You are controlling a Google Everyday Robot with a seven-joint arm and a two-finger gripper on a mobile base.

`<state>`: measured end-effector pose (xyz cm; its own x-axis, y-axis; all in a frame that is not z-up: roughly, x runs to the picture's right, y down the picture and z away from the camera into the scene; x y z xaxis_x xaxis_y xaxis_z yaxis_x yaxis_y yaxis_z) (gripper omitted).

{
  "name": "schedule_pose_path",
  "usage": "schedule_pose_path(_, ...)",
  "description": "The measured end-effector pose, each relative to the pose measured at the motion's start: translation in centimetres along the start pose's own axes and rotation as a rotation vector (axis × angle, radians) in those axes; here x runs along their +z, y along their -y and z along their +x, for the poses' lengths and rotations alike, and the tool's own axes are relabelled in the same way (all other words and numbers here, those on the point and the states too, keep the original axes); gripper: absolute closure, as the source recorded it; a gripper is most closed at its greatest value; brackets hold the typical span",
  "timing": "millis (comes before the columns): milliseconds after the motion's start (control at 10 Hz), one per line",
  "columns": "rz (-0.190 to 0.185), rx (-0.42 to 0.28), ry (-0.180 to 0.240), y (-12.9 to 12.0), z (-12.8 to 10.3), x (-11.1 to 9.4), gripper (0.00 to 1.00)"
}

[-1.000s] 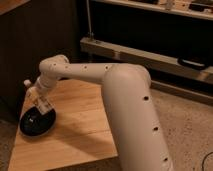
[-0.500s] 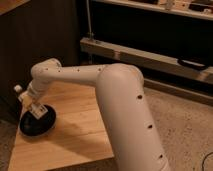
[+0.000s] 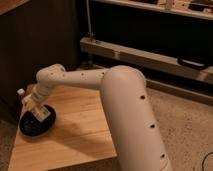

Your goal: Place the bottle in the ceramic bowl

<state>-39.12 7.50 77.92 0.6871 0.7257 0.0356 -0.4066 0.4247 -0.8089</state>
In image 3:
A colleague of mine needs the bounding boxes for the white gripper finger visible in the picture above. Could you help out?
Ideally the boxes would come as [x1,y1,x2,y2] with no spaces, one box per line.
[22,96,35,110]

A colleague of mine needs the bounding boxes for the small clear plastic bottle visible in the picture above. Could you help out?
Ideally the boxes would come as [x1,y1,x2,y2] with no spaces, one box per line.
[17,89,50,122]

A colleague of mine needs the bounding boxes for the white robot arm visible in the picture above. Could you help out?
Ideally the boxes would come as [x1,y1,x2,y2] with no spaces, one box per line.
[19,64,173,171]

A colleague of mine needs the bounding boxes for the black ceramic bowl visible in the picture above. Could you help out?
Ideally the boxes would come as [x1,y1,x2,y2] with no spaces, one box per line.
[19,105,56,137]

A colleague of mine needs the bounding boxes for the wooden table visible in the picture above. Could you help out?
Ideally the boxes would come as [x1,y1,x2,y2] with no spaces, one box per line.
[8,86,116,171]

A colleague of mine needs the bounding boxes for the vertical metal pole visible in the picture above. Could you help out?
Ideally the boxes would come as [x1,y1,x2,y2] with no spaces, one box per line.
[86,0,94,41]

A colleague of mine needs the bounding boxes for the long metal beam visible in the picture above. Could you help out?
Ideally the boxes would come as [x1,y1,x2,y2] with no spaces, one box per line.
[80,37,213,84]

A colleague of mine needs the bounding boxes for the wooden shelf board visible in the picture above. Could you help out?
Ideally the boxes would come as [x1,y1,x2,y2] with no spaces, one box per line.
[93,0,213,21]

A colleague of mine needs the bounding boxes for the black handle on beam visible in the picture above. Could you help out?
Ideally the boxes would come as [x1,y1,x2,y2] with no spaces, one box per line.
[177,58,209,70]

